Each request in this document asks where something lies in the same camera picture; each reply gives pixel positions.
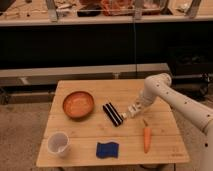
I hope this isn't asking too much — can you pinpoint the thin vertical cable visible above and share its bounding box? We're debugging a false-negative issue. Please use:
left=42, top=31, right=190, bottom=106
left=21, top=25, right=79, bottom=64
left=132, top=0, right=138, bottom=80

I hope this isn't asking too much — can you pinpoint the long wooden workbench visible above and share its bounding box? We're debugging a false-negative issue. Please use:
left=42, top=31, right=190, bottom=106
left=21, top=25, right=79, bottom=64
left=0, top=0, right=213, bottom=27

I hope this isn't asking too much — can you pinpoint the blue sponge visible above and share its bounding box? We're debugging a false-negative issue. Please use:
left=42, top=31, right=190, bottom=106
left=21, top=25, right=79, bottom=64
left=96, top=142, right=119, bottom=159

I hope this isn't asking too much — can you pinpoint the grey metal floor beam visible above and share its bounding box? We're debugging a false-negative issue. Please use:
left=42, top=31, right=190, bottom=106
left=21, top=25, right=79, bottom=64
left=0, top=63, right=169, bottom=87

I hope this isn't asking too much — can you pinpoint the orange carrot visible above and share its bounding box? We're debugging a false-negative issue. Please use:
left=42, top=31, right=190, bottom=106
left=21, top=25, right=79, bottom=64
left=143, top=119, right=151, bottom=153

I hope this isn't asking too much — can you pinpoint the wooden table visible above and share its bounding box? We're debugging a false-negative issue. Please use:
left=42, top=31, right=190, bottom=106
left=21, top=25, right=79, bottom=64
left=37, top=79, right=189, bottom=167

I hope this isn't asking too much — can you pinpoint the white plastic cup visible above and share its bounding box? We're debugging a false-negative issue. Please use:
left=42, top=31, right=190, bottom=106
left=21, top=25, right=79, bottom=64
left=47, top=132, right=70, bottom=157

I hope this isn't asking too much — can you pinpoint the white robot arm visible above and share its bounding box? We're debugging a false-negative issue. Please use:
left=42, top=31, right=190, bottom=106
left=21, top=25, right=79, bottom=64
left=128, top=73, right=213, bottom=171

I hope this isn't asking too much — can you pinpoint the orange ceramic bowl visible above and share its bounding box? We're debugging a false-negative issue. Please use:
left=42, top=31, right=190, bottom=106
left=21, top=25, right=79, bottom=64
left=63, top=91, right=94, bottom=119

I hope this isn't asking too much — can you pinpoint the black striped block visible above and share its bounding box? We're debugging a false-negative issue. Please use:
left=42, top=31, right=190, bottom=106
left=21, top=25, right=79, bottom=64
left=102, top=103, right=123, bottom=127

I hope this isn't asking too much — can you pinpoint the clear plastic bottle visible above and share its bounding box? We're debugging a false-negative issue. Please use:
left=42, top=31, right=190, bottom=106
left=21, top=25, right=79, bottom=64
left=121, top=107, right=137, bottom=119

